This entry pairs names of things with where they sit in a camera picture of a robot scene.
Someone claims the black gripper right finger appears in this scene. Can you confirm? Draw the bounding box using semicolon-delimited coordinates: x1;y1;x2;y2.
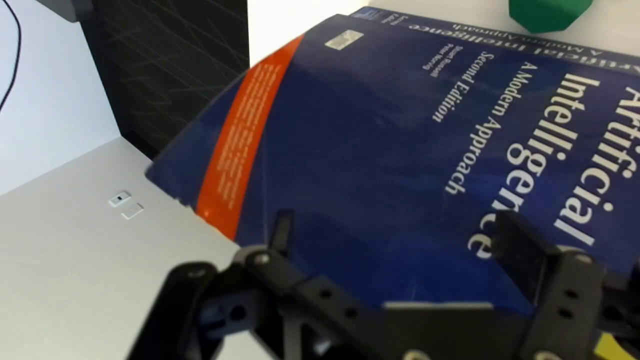
495;210;570;316

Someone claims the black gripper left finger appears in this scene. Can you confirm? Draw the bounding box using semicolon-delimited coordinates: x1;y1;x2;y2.
266;208;296;260

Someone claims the blue Artificial Intelligence textbook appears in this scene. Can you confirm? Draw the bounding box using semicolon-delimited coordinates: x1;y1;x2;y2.
144;3;640;316

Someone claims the green hexagonal block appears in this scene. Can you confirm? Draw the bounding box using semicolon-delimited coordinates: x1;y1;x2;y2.
507;0;595;34

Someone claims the thin black wall cable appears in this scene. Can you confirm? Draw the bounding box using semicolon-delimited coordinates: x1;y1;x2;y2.
0;0;26;111

